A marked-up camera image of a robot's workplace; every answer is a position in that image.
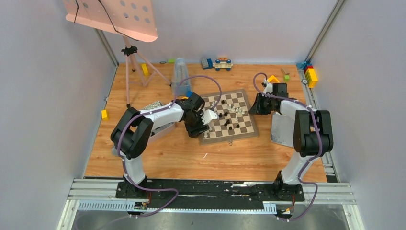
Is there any yellow block near stand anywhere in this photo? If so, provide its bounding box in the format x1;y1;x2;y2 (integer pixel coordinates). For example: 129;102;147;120
141;63;150;76

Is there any blue grey brick block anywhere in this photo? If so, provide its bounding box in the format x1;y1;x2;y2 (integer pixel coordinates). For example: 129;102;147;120
200;57;214;70

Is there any yellow triangle shape toy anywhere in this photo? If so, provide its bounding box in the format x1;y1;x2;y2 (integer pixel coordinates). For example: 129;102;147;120
267;75;280;83

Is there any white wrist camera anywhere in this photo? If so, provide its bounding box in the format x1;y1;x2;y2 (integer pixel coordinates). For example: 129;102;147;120
261;81;273;94
201;109;219;125

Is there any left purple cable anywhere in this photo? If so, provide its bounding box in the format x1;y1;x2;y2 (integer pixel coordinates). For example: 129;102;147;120
116;75;223;219

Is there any small yellow cube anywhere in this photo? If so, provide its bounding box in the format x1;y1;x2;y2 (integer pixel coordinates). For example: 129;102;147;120
101;109;109;121

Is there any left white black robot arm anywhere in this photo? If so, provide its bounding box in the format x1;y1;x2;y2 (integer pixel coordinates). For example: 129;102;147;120
111;93;218;198

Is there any pink music stand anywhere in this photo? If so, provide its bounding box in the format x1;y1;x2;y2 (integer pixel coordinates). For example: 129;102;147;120
63;0;171;107

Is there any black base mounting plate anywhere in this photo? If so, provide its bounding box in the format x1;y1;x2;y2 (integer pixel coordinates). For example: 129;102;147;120
115;179;305;210

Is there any wooden chess board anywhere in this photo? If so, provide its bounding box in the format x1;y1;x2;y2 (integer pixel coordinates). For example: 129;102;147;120
199;89;259;145

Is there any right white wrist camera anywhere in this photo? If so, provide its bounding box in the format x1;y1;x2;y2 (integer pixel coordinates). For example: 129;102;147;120
261;81;273;94

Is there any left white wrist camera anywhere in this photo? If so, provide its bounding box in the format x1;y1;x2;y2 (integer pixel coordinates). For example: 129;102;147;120
201;109;219;125

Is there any stacked coloured bricks corner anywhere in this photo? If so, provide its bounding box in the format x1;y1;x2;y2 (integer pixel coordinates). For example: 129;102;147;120
296;62;318;88

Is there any wooden toy car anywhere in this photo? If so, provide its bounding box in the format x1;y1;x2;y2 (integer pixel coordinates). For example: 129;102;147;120
213;57;233;71

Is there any silver metal tin lid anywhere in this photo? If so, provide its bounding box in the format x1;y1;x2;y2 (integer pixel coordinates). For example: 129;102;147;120
270;112;294;148

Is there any wooden brown block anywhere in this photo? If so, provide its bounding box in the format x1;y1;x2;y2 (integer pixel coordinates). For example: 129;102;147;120
281;68;290;76

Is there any purple cable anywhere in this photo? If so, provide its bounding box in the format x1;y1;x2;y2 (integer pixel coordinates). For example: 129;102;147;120
116;75;223;219
252;72;324;222

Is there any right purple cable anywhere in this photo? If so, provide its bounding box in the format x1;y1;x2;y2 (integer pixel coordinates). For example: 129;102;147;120
252;72;324;222

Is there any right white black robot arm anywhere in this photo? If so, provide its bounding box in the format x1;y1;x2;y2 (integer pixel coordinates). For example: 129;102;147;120
249;83;333;200

